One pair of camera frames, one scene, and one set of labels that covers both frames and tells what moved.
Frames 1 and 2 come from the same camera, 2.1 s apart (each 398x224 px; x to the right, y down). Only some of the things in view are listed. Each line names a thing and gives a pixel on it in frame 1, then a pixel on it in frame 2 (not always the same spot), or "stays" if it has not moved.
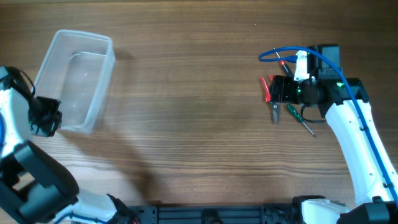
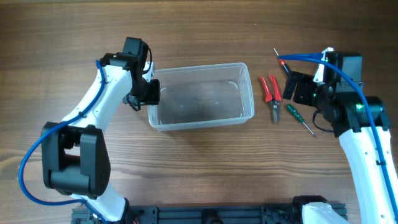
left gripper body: [44, 116] → [145, 93]
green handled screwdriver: [298, 116] stays
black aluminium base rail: [216, 214] stays
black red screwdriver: [285, 66] stays
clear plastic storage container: [78, 71] → [198, 96]
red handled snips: [275, 106] stays
